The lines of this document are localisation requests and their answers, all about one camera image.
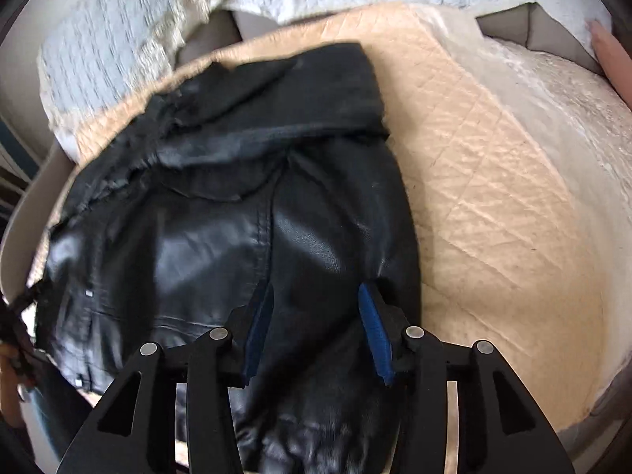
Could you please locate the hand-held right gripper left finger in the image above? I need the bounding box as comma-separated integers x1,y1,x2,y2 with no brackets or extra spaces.
56,280,275,474

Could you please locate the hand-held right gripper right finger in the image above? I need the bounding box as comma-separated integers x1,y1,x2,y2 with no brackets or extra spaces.
356,281,576,474

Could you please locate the black leather jacket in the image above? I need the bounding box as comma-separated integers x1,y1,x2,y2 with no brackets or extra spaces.
24,42,423,474

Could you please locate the person's left hand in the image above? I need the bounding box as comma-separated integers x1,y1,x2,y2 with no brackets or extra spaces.
0,344,25,428

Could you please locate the beige quilted blanket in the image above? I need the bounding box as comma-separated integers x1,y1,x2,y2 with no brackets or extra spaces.
0,2,620,435

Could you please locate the white lace bedspread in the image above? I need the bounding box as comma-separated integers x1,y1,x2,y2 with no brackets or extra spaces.
419,7,632,406

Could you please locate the light blue lace-trimmed pillow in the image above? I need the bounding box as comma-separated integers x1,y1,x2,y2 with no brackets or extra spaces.
37,0,233,159

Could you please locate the grey sofa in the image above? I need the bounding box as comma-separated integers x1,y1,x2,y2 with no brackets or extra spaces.
175,2,606,77

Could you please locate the pink pillow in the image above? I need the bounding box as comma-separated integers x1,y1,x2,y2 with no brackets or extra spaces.
587,19,632,109

